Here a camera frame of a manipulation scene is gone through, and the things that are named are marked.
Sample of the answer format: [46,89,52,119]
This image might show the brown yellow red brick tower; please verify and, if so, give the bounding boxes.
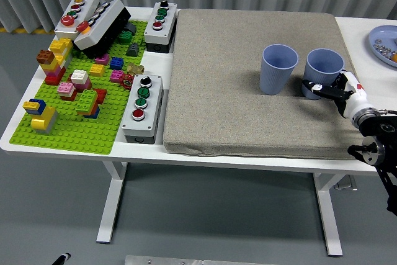
[36,49,67,86]

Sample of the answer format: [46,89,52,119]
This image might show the blue toy brick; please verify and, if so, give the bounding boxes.
[109,56,126,70]

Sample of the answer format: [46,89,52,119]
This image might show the grey metal plate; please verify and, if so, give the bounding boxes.
[124,254,280,265]

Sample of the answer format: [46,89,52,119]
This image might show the grey four-button switch box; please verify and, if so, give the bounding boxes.
[120,74,164,145]

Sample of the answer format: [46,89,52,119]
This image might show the long white black button box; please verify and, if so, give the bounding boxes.
[73,0,132,60]

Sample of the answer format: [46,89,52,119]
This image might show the grey three-button switch box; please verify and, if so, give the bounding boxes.
[143,0,178,54]

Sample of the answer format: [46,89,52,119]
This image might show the brass valve red handle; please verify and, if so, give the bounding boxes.
[120,63,146,89]

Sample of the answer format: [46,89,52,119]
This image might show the grey-brown cushion mat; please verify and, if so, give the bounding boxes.
[163,9,378,161]

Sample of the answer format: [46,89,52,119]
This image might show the green orange blue brick stack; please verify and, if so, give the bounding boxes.
[75,89,102,120]

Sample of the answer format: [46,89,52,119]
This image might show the red toy brick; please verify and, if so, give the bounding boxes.
[92,88,108,105]

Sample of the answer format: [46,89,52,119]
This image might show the blue ribbed plastic cup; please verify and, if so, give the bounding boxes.
[259,43,300,96]
[302,48,346,101]

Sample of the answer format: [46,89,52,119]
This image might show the yellow white brick stack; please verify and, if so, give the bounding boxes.
[49,37,74,70]

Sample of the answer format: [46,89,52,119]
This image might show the pink white red brick stack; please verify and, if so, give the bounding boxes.
[57,81,78,102]

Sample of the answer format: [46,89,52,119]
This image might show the blue plate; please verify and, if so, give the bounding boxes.
[368,24,397,68]

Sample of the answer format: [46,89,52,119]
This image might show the yellow toy brick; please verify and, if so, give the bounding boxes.
[89,63,106,77]

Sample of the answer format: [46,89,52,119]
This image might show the blue yellow grey brick stack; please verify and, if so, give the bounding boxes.
[23,98,60,136]

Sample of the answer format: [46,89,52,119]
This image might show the grey metal bracket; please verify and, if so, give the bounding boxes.
[334,175,358,191]

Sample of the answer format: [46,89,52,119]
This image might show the white table leg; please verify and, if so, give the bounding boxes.
[312,173,345,257]
[96,161,128,244]

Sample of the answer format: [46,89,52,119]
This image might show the green brick baseplate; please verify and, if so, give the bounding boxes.
[9,20,149,156]

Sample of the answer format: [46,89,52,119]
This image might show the dark green toy brick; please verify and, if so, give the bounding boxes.
[118,30,135,44]

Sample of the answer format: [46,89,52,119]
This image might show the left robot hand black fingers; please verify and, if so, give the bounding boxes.
[52,252,71,265]

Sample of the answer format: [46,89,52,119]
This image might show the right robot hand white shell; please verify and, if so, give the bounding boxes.
[302,71,370,120]

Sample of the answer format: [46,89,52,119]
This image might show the white five-button control box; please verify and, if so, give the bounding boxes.
[54,0,100,42]

